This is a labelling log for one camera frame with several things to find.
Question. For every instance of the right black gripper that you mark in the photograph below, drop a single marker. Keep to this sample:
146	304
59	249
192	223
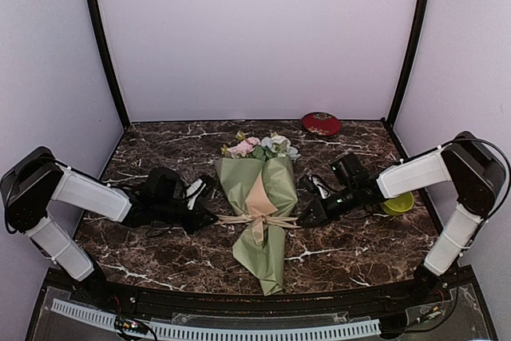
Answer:
307	212

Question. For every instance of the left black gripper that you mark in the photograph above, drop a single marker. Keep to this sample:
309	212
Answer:
196	220

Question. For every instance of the green and pink wrapping paper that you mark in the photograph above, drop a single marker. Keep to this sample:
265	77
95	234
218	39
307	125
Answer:
262	195

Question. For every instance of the tan ribbon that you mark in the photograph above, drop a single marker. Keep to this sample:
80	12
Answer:
257	223

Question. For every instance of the white fake flower stem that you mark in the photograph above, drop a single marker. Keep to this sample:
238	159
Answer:
279	146

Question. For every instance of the pink rose fake flower stem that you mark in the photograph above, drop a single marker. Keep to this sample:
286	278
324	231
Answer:
245	146

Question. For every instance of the lime green plastic bowl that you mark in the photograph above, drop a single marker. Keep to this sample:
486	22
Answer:
398	205

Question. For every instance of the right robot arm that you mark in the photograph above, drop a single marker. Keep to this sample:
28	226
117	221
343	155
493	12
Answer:
477	170

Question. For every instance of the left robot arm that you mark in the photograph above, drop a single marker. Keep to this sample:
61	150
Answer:
39	179

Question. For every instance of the red floral plate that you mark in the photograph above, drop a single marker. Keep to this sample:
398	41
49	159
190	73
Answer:
321	124

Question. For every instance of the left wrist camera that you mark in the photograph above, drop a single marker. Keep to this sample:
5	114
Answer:
201	187

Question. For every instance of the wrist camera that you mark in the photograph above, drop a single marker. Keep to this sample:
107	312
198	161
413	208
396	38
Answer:
315	185
201	187

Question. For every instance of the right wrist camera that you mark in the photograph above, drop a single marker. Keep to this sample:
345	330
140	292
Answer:
315	185

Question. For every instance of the white slotted cable duct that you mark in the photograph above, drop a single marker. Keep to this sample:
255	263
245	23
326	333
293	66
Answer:
191	327

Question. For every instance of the black front table rail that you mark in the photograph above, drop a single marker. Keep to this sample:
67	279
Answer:
372	300

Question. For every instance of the right black frame post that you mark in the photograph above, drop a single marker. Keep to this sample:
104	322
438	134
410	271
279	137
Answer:
408	62

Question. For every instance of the black frame post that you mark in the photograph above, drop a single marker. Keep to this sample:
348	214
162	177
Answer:
408	62
107	62

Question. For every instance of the left black frame post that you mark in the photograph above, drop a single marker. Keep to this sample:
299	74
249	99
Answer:
107	62

